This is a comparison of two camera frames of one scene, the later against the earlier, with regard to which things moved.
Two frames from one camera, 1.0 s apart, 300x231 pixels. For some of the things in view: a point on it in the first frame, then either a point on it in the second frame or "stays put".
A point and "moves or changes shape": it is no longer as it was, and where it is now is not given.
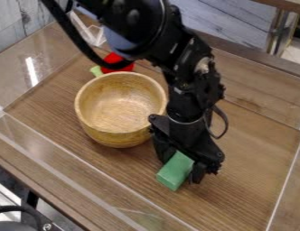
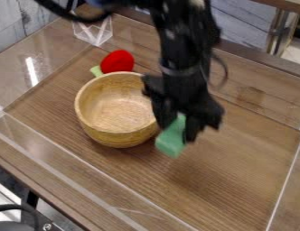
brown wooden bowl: x=115 y=104 stays put
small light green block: x=95 y=70 stays put
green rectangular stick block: x=174 y=170 moves or changes shape
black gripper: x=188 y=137 to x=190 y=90
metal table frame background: x=282 y=31 stays put
